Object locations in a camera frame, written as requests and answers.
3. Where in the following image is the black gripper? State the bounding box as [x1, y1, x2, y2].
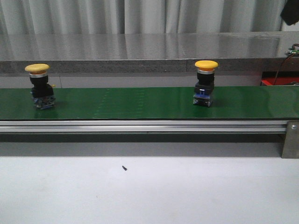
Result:
[280, 0, 299, 26]

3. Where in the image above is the yellow push button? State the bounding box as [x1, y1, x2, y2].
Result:
[193, 60, 218, 107]
[25, 63, 56, 110]

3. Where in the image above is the green conveyor belt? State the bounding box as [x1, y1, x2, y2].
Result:
[0, 86, 299, 120]

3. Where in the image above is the grey pleated curtain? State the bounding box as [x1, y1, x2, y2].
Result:
[0, 0, 285, 35]

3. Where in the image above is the thin red-brown wire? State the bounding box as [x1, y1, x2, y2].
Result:
[273, 44, 299, 86]

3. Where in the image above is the aluminium conveyor side rail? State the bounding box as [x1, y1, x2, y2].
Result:
[0, 120, 288, 133]

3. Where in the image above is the metal conveyor support bracket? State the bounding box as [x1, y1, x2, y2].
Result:
[281, 121, 299, 159]

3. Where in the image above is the small green circuit board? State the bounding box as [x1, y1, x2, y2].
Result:
[286, 46, 299, 56]

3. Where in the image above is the grey stone counter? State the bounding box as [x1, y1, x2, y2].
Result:
[0, 32, 299, 74]

